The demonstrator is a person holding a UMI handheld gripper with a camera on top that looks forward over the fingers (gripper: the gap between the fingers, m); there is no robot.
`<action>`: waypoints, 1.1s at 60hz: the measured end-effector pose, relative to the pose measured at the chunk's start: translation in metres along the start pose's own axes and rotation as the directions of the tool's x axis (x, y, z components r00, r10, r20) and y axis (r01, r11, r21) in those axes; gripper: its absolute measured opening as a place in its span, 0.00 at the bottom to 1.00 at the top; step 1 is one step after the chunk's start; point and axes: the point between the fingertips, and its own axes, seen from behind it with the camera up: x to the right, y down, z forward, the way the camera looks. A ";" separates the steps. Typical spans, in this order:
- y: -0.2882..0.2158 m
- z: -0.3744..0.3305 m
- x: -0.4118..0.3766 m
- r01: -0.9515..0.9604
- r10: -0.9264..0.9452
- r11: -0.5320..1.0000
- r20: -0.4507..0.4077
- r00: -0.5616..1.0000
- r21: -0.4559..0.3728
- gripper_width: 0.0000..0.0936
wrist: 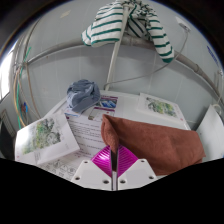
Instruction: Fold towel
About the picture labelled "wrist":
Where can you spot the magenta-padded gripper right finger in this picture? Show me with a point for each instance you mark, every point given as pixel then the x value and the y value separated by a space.
pixel 138 173

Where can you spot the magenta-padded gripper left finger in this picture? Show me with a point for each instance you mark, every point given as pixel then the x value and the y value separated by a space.
pixel 90 175

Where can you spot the brown towel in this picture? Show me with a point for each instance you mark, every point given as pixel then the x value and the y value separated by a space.
pixel 153 140

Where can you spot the white form sheet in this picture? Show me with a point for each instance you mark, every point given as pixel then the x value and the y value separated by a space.
pixel 63 168

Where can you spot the white text document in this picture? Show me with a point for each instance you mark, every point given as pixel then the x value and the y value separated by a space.
pixel 86 133

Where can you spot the large green picture sheet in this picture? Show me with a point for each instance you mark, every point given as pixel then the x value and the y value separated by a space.
pixel 43 133

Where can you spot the small green picture sheet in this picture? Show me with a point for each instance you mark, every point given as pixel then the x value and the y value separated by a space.
pixel 160 106

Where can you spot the colourful printed leaflet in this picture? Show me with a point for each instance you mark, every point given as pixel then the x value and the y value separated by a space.
pixel 106 103

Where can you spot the blue-grey crumpled cloth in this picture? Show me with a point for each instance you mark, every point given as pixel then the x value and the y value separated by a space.
pixel 83 95

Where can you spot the bright window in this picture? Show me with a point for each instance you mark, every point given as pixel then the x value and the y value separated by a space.
pixel 5 76

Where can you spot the green striped white garment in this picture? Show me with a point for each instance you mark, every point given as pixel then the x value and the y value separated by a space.
pixel 106 26

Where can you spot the grey wall pipe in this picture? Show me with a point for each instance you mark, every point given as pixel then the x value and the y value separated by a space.
pixel 66 45

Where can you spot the blue wall sign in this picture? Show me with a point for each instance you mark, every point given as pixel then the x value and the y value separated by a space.
pixel 213 55

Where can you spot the white wall socket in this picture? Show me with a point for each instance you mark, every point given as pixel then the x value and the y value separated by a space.
pixel 183 24

